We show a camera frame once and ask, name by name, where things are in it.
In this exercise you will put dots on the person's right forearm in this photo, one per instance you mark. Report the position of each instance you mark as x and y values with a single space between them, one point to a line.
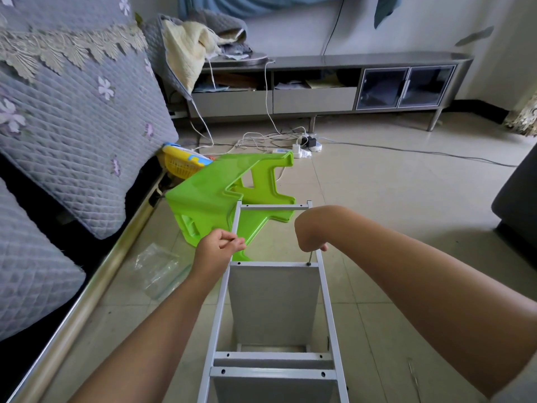
436 289

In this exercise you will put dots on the person's left forearm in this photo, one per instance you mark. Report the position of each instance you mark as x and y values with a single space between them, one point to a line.
143 340

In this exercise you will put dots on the clear plastic screw bag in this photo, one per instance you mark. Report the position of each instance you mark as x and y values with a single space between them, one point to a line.
159 268

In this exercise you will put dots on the grey marble TV cabinet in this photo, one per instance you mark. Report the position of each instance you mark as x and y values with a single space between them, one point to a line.
336 79

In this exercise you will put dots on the pile of pale cloth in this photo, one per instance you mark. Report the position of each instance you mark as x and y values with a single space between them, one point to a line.
193 46

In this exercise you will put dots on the grey sofa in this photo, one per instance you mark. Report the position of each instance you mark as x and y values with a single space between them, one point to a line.
520 201

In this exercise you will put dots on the green plastic stool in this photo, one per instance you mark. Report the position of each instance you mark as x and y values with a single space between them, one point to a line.
210 201

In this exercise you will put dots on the person's right hand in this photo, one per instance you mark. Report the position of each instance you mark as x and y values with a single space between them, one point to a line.
315 229

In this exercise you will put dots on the patterned beige curtain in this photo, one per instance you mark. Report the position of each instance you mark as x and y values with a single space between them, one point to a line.
524 113

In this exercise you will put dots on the chrome metal base rail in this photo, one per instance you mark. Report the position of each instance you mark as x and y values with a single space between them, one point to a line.
84 298

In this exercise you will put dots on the yellow plastic basket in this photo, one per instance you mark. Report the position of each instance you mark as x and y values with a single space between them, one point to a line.
183 159

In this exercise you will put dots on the person's left hand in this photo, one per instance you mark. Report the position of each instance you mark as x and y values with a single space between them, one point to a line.
214 252

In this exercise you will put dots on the blue cloth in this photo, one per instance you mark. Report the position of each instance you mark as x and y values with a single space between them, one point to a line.
285 2

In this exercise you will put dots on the white power strip with plugs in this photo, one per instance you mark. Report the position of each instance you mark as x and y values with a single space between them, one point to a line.
309 147

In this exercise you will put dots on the grey textured furniture cover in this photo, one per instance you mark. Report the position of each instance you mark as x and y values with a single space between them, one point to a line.
59 163

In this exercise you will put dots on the person's white shirt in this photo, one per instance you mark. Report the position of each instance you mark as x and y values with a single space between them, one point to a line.
524 386

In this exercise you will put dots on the white wooden board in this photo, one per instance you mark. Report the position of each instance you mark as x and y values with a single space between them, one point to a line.
268 390
273 302

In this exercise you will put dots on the white metal frame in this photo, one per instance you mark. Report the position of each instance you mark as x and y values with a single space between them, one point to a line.
268 372

